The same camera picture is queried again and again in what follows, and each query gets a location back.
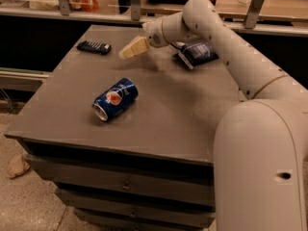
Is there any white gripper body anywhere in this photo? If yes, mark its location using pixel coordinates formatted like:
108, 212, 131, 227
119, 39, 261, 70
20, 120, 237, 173
142, 20, 166, 48

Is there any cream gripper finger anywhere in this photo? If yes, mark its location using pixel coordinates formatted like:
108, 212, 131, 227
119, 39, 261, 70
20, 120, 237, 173
118, 36, 149, 60

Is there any dark blue rxbar wrapper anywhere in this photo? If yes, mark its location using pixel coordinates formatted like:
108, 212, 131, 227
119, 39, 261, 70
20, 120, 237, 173
76, 40, 112, 55

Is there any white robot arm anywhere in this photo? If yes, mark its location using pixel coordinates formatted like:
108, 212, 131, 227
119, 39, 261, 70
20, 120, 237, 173
119, 0, 308, 231

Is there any blue pepsi can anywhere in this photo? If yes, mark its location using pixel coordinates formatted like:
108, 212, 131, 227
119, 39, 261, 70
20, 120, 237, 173
92, 78, 139, 121

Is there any blue white chip bag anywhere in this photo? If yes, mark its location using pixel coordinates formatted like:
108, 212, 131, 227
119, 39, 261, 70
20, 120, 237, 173
171, 41, 218, 70

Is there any grey drawer cabinet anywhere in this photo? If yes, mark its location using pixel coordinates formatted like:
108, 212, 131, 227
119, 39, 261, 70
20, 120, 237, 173
6, 26, 239, 231

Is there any crumpled beige cloth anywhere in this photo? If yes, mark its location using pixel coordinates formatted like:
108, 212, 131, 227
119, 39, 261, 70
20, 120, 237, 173
7, 154, 30, 179

